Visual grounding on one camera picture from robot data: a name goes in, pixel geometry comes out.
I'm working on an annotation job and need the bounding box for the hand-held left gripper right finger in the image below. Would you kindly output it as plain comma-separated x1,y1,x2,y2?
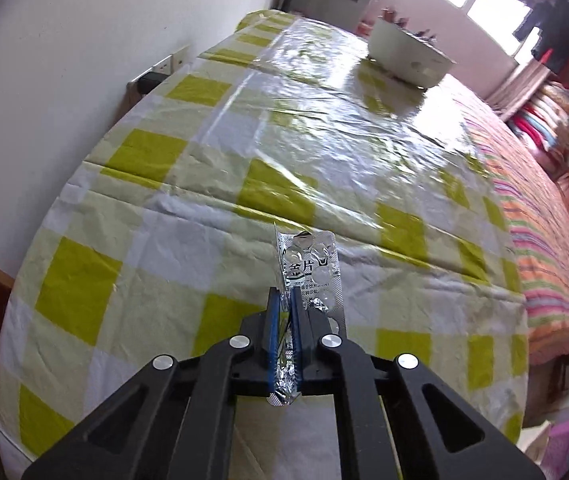
289,285,547,480

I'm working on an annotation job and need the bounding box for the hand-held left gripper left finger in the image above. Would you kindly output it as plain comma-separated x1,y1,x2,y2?
22,286,285,480

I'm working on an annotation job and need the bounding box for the silver pill blister pack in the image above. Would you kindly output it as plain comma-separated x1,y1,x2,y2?
264,225,347,407

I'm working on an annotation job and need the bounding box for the bed with striped cover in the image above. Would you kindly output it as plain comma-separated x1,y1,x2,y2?
444,72,569,366

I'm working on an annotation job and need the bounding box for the black power plug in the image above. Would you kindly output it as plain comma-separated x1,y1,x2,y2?
125,71,168,106

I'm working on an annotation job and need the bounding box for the white desk organiser box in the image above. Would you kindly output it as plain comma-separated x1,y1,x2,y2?
367,17,457,92

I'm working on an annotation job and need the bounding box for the white appliance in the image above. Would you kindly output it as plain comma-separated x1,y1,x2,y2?
284,0,385,36

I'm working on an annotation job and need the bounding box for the stack of folded quilts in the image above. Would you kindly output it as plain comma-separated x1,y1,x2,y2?
507,80,569,153

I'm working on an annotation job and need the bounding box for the pink window curtain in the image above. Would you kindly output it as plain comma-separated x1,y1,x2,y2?
484,57,555,116

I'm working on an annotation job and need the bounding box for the white wall socket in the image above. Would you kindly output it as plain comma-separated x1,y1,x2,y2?
152,45,192,76

